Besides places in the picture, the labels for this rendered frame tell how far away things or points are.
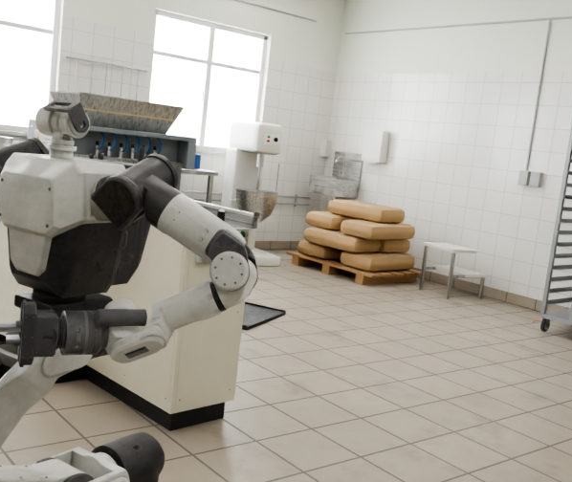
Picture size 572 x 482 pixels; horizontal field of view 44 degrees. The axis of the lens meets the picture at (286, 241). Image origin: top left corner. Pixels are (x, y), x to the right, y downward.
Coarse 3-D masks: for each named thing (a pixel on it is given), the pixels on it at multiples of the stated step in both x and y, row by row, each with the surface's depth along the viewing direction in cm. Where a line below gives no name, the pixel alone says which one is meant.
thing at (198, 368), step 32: (160, 256) 285; (192, 256) 276; (128, 288) 302; (160, 288) 286; (224, 320) 293; (160, 352) 286; (192, 352) 284; (224, 352) 296; (96, 384) 328; (128, 384) 303; (160, 384) 286; (192, 384) 287; (224, 384) 300; (160, 416) 292; (192, 416) 294
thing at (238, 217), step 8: (192, 200) 321; (208, 208) 311; (216, 208) 307; (224, 208) 303; (232, 208) 302; (232, 216) 299; (240, 216) 296; (248, 216) 292; (256, 216) 291; (240, 224) 296; (248, 224) 293; (256, 224) 293
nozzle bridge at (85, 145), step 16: (32, 128) 323; (96, 128) 314; (112, 128) 319; (80, 144) 319; (112, 144) 330; (128, 144) 336; (144, 144) 342; (176, 144) 355; (192, 144) 352; (112, 160) 326; (128, 160) 332; (176, 160) 357; (192, 160) 353
